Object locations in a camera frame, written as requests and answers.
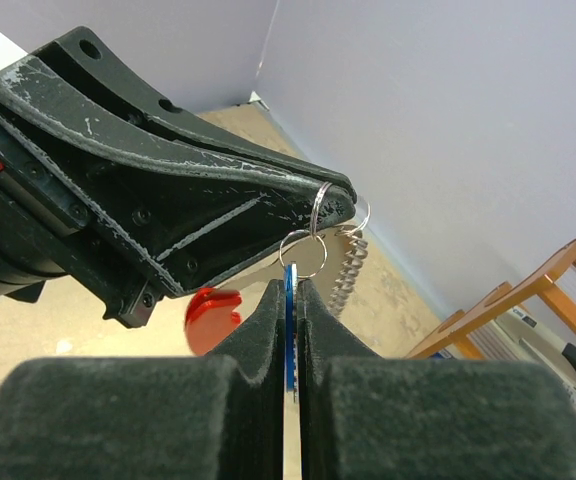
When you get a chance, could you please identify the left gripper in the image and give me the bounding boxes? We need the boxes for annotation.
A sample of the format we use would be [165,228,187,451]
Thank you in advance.
[0,127,158,328]

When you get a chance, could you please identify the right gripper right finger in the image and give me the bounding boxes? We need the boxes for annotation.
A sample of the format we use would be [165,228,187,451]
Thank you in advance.
[297,281,576,479]

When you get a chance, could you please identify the blue key tag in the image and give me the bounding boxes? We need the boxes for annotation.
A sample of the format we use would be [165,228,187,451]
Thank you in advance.
[284,263,298,402]

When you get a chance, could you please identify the wooden shelf rack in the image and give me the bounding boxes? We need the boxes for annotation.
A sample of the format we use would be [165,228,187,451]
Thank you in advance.
[406,239,576,359]

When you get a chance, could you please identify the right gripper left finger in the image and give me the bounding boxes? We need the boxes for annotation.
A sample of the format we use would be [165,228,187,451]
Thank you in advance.
[0,280,285,479]

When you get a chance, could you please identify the small silver split rings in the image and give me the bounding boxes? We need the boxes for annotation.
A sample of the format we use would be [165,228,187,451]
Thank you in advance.
[278,180,372,279]

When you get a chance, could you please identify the white stapler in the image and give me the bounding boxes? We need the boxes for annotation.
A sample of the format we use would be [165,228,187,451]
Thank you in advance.
[494,307,576,409]

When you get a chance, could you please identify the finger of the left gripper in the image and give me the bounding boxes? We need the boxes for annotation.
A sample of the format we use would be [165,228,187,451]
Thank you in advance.
[32,26,351,188]
[0,55,357,298]

